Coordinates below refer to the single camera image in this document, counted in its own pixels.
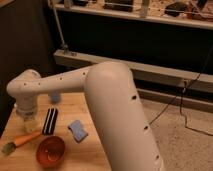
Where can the metal pole with clamp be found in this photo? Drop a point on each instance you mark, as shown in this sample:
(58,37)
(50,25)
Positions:
(64,45)

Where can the blue ceramic cup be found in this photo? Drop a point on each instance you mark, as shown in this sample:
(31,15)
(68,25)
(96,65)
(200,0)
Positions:
(55,97)

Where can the black white striped eraser block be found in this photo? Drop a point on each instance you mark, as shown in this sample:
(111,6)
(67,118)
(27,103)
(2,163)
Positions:
(50,121)

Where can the white shelf rail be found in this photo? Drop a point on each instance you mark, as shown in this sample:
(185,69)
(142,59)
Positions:
(132,16)

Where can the orange bowl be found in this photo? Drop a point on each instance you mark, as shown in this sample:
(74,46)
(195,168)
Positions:
(50,152)

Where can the blue sponge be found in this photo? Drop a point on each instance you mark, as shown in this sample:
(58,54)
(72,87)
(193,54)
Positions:
(79,134)

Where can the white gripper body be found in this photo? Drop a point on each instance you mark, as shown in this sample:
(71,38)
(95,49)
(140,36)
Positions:
(27,106)

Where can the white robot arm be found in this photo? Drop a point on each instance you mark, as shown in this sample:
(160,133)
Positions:
(113,103)

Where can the clear shaker with white cap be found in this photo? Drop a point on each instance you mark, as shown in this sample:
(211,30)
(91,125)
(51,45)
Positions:
(30,123)

